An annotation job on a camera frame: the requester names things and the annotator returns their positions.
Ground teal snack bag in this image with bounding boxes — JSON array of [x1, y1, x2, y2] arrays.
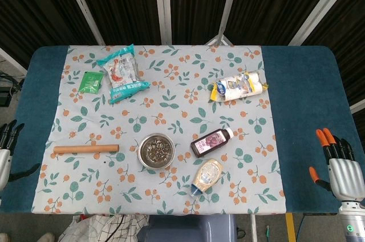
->
[[96, 43, 151, 104]]

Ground beige sauce squeeze bottle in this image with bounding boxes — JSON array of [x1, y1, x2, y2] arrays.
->
[[190, 158, 225, 197]]

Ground crushed nuts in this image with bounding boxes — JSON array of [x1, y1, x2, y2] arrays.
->
[[143, 141, 171, 161]]

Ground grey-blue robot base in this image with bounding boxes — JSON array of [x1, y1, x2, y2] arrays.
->
[[138, 215, 237, 242]]

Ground grey stand legs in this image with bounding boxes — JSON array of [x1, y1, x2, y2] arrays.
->
[[205, 26, 235, 46]]

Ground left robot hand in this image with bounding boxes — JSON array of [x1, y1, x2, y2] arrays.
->
[[0, 120, 40, 191]]

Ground floral tablecloth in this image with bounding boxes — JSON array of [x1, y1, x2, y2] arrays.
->
[[30, 45, 287, 216]]

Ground green sachet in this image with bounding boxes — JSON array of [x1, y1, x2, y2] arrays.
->
[[78, 71, 104, 94]]

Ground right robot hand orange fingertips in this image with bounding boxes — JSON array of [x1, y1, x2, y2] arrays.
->
[[309, 127, 365, 204]]

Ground wooden stick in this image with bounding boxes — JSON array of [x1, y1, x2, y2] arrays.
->
[[53, 144, 119, 155]]

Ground yellow pack of white rolls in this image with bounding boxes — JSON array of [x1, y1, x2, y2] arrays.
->
[[210, 70, 269, 103]]

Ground steel bowl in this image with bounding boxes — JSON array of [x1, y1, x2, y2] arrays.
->
[[138, 134, 176, 170]]

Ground dark grape juice bottle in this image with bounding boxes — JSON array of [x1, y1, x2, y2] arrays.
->
[[190, 127, 234, 158]]

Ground checkered white cloth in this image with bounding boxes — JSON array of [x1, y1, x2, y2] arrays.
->
[[58, 215, 151, 242]]

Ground black power box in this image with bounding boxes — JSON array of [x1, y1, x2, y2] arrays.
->
[[0, 85, 13, 108]]

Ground teal blue table cover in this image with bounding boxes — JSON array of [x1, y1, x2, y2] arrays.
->
[[0, 45, 365, 215]]

